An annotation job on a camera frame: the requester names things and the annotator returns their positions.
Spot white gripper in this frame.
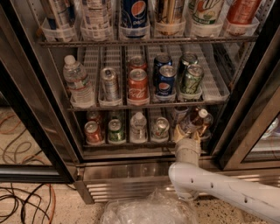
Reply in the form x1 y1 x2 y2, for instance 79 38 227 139
173 125 201 165

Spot amber drink plastic bottle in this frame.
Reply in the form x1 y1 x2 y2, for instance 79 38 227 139
178 108 213 137

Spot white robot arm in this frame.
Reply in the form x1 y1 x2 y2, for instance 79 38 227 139
168 125 280 224

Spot green white can bottom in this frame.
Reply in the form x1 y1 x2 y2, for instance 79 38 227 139
151 117 170 139

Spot small clear water bottle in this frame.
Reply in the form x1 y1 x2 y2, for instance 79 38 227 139
129 112 147 144

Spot empty clear shelf tray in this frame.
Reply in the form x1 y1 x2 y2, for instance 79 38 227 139
191 44 229 102

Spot right glass fridge door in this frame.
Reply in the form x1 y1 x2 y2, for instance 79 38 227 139
216 31 280 172

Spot glass fridge door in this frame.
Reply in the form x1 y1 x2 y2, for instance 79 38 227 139
216 31 280 172
0 0 79 183

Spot green can bottom shelf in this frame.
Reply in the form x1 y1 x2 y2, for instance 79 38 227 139
108 119 125 144

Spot red can bottom shelf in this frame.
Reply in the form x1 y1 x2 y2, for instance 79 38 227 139
84 121 103 144

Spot steel fridge bottom grille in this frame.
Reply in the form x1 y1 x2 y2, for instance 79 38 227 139
74 158 279 204

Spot clear water bottle middle shelf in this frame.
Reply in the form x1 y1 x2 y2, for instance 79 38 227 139
63 55 95 109

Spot large dark soda bottle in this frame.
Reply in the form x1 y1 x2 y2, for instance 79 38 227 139
155 0 185 36

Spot large 7up bottle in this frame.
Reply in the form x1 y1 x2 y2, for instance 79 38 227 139
188 0 224 25

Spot large Pepsi bottle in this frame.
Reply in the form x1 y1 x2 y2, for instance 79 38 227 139
121 0 148 39

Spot large orange soda bottle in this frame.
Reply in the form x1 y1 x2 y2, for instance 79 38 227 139
227 0 262 25

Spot large clear labeled bottle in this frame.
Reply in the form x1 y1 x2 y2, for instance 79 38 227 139
80 0 113 41

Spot left glass fridge door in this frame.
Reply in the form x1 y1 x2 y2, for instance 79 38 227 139
0 0 79 183

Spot large white blue bottle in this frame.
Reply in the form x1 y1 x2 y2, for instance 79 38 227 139
40 0 77 42

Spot green soda can front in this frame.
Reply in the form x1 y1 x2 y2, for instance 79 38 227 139
180 64 204 95

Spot green soda can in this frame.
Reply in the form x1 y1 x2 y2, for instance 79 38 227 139
180 64 204 95
177 52 199 81

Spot blue Pepsi can front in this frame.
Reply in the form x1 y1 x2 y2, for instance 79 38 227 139
156 65 176 96

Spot blue pepsi can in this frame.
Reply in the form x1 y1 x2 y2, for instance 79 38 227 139
153 52 172 85
156 65 176 96

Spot red Coca-Cola can front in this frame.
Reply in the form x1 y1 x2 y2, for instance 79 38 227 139
129 69 148 101

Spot red coca-cola can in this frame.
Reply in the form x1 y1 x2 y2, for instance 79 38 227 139
129 69 148 101
129 55 147 70

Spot green soda can rear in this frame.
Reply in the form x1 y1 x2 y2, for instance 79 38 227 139
177 52 199 81

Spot clear plastic bag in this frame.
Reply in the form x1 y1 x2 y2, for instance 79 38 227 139
100 189 199 224

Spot blue Pepsi can rear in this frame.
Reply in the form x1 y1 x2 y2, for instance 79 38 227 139
153 52 172 85

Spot red Coca-Cola can rear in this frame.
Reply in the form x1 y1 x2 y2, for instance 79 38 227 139
129 55 147 70

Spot silver soda can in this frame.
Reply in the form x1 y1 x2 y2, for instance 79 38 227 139
101 67 119 102

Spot black and orange cables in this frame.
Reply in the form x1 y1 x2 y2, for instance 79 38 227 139
0 183 77 224

